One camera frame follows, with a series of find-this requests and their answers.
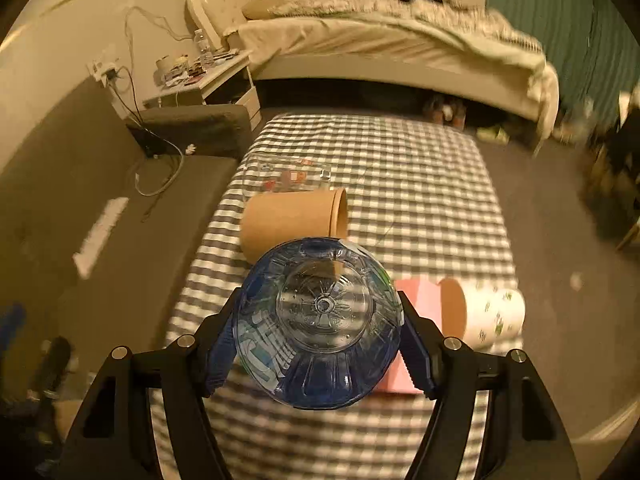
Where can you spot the blue transparent plastic cup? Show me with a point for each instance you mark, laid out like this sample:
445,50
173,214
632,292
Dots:
318,323

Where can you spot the sneaker under bed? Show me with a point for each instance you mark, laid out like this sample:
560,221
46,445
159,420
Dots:
455,114
433,109

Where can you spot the sneaker under bed right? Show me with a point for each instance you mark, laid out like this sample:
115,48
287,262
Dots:
455,114

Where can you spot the bed with cream sheets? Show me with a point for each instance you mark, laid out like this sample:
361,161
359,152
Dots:
461,47

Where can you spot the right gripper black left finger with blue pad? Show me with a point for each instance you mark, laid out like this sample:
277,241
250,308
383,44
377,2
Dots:
112,436

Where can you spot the pink hexagonal cup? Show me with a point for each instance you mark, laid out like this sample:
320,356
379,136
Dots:
412,371

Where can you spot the brown kraft paper cup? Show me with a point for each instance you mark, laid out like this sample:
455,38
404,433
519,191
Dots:
270,219

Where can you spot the chair piled with clothes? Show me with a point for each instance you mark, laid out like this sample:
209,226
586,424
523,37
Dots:
613,170

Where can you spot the white green floral paper cup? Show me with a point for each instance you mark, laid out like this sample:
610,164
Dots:
480,315

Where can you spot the white paper on floor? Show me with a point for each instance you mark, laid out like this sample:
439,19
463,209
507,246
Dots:
576,281

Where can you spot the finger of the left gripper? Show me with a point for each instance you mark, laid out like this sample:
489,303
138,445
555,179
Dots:
52,368
11,323

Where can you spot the green curtain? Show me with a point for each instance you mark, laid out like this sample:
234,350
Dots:
589,44

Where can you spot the green slipper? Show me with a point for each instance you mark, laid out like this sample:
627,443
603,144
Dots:
494,135

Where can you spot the grey white checkered tablecloth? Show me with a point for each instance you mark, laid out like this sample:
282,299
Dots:
421,201

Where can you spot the sneaker under bed left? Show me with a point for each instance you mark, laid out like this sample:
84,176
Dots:
433,109

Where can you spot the white nightstand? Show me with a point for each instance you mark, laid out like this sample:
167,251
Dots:
229,82

